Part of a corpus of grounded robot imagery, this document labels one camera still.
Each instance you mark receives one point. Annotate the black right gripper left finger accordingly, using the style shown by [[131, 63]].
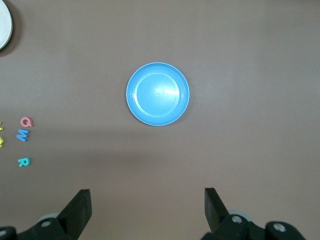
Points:
[[72, 220]]

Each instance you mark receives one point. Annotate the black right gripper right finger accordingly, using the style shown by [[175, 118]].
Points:
[[217, 220]]

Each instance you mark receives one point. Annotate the teal foam letter R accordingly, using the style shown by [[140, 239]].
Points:
[[20, 160]]

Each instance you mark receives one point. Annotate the yellow foam lowercase letter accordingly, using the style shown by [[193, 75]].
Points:
[[1, 142]]

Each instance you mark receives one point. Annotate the red foam letter Q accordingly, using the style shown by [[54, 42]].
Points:
[[21, 122]]

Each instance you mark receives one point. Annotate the yellow foam letter H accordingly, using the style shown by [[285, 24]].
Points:
[[1, 129]]

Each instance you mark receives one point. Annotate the blue foam uppercase letter W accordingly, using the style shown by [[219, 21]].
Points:
[[22, 136]]

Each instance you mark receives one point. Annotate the blue plastic plate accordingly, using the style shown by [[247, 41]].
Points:
[[157, 93]]

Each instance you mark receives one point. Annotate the beige plastic plate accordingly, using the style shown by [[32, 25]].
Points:
[[3, 22]]

